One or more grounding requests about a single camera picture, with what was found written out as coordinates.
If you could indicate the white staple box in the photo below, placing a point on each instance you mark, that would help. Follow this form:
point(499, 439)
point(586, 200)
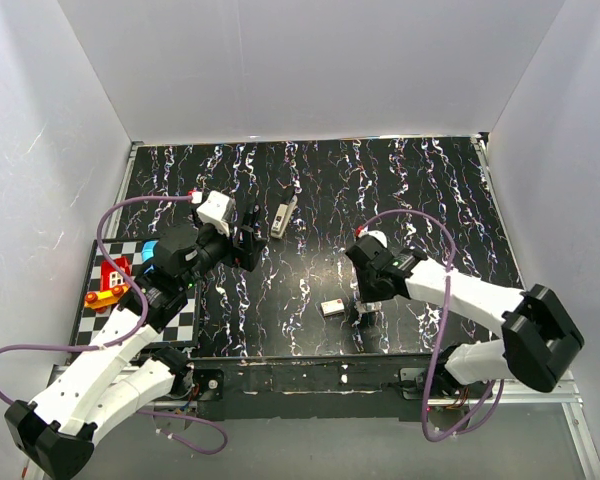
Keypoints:
point(332, 307)

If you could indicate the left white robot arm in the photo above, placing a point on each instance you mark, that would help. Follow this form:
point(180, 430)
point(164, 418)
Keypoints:
point(60, 427)

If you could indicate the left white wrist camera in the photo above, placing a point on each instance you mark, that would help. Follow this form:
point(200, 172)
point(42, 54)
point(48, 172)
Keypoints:
point(216, 210)

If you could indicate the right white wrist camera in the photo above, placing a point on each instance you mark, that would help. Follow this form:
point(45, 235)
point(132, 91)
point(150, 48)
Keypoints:
point(377, 234)

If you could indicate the black stapler magazine part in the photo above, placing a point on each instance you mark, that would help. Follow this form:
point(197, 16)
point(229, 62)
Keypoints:
point(252, 213)

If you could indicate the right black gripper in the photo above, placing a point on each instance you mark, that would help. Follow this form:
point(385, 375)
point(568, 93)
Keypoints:
point(366, 294)

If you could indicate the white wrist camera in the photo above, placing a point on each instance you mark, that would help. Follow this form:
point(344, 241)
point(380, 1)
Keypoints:
point(216, 210)
point(377, 234)

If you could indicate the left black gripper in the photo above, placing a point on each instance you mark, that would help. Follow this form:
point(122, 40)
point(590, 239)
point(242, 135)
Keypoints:
point(247, 255)

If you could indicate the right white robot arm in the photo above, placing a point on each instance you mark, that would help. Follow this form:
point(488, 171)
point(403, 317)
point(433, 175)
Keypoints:
point(536, 338)

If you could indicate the black white checkerboard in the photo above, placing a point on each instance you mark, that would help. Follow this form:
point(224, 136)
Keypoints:
point(182, 331)

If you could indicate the blue toy block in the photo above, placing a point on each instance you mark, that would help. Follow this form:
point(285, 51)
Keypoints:
point(150, 251)

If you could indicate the orange toy car base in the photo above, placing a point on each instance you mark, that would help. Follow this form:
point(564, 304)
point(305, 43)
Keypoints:
point(100, 301)

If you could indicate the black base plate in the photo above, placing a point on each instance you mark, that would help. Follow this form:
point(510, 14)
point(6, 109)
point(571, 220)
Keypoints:
point(307, 387)

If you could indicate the staple box tray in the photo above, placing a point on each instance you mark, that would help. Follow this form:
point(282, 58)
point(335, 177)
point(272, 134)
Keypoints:
point(368, 310)

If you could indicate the red toy house block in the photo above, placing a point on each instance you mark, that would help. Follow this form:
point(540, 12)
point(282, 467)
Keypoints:
point(110, 277)

